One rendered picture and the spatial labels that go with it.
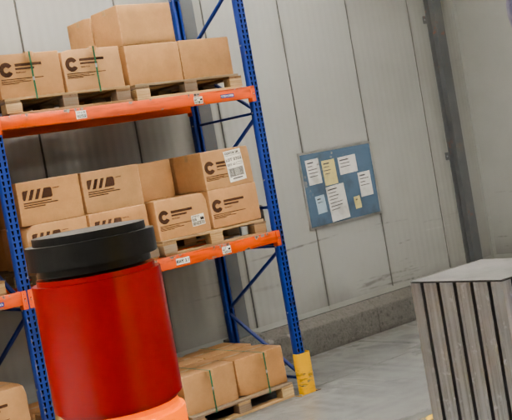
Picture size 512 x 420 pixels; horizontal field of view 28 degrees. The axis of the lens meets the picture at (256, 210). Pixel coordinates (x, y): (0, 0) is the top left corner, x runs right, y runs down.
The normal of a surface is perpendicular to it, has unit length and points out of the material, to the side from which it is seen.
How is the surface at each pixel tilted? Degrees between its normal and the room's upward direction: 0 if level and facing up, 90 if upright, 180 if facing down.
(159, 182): 90
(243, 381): 90
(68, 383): 90
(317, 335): 90
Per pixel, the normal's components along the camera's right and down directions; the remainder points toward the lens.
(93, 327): -0.06, 0.07
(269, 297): 0.64, -0.05
